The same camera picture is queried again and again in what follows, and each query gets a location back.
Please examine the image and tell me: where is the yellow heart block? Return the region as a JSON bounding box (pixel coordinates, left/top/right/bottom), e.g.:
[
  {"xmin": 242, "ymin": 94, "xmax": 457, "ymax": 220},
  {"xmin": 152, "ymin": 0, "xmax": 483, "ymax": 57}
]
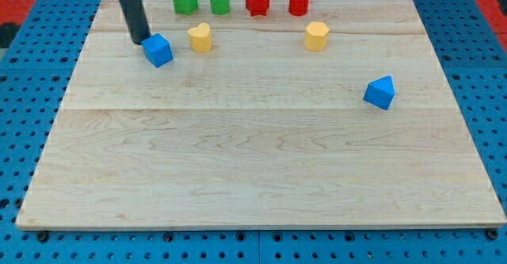
[{"xmin": 188, "ymin": 23, "xmax": 212, "ymax": 52}]

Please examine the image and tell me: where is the blue cube block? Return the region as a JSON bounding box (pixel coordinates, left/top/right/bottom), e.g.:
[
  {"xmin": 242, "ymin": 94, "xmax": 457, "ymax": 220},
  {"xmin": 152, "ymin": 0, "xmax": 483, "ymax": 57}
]
[{"xmin": 142, "ymin": 33, "xmax": 173, "ymax": 67}]

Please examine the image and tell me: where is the light wooden board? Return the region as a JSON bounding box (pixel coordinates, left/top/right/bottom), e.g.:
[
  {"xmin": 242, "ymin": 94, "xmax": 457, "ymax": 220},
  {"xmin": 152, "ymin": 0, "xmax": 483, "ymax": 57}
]
[{"xmin": 16, "ymin": 0, "xmax": 506, "ymax": 231}]

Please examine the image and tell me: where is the yellow hexagon block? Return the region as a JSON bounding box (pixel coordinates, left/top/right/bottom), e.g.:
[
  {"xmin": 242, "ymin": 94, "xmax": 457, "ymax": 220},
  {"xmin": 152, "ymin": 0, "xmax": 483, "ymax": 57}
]
[{"xmin": 303, "ymin": 21, "xmax": 330, "ymax": 52}]

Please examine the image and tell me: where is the red star block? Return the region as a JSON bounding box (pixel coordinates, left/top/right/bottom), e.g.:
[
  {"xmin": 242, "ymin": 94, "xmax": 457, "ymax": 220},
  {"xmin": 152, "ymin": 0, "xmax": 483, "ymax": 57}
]
[{"xmin": 246, "ymin": 0, "xmax": 270, "ymax": 17}]

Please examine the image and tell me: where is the green cylinder block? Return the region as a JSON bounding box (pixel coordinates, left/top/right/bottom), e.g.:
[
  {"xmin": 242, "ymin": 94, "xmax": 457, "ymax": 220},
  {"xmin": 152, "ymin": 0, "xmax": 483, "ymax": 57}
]
[{"xmin": 210, "ymin": 0, "xmax": 231, "ymax": 15}]

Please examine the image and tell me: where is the blue triangular prism block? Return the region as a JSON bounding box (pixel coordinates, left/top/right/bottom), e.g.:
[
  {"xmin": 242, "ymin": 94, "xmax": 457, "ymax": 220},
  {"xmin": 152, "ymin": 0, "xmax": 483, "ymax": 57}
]
[{"xmin": 363, "ymin": 75, "xmax": 395, "ymax": 110}]

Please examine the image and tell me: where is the red cylinder block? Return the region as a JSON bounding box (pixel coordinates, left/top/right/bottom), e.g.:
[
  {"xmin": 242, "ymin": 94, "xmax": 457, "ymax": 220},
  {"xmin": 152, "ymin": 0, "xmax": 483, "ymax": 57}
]
[{"xmin": 288, "ymin": 0, "xmax": 310, "ymax": 16}]

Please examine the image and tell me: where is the green star block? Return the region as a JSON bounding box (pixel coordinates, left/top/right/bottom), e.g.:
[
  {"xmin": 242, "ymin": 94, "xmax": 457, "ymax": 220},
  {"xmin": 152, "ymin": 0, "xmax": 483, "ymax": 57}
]
[{"xmin": 173, "ymin": 0, "xmax": 198, "ymax": 15}]

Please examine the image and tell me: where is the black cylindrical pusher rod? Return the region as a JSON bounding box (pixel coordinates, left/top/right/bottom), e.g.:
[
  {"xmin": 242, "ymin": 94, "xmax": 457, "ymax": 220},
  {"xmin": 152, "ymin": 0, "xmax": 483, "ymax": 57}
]
[{"xmin": 119, "ymin": 0, "xmax": 151, "ymax": 45}]

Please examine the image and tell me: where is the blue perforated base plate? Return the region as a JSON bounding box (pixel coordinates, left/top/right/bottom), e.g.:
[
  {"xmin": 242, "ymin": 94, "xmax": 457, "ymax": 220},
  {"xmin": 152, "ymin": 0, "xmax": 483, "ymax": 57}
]
[{"xmin": 1, "ymin": 0, "xmax": 506, "ymax": 263}]

